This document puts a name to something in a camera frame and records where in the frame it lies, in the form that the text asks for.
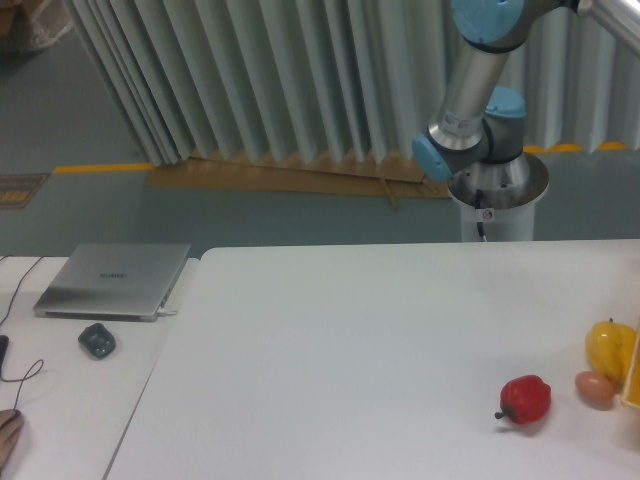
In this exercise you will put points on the grey folding screen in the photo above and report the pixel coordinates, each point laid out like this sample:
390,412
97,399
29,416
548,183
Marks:
350,80

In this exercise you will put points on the silver closed laptop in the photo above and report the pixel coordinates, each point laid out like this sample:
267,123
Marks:
117,281

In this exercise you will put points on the red toy bell pepper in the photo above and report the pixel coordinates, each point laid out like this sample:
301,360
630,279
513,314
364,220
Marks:
524,400

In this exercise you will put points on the person's hand on mouse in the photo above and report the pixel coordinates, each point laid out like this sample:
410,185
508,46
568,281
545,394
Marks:
12,422

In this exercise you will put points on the brown cardboard sheet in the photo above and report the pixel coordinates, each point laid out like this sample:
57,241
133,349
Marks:
393,180

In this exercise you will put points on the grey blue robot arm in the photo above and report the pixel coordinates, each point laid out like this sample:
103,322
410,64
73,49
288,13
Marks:
480,121

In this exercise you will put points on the black cable plug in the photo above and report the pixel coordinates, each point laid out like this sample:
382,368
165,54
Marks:
4,342

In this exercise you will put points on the yellow toy bell pepper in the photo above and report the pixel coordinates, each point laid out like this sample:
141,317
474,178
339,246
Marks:
609,346

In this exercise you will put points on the yellow wooden box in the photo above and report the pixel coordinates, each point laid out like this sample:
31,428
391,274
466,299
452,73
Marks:
630,392

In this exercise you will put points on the brown toy egg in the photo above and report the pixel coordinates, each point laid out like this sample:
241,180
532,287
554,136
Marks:
595,388

